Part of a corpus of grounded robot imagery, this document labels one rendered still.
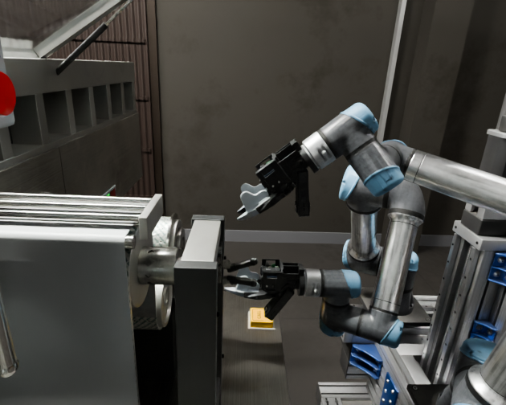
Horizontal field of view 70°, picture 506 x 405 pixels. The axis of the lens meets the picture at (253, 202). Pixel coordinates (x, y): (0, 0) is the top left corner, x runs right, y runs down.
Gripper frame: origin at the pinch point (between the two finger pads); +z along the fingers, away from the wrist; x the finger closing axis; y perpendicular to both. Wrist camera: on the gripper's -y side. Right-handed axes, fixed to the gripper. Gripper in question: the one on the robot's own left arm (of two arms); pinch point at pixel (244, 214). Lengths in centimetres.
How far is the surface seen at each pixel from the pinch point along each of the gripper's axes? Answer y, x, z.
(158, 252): 11.6, 25.2, 8.8
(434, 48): -56, -236, -148
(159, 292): 2.1, 15.2, 20.3
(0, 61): 36, 51, -7
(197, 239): 12.3, 34.5, -1.9
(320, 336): -137, -116, 44
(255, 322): -34.6, -13.2, 22.9
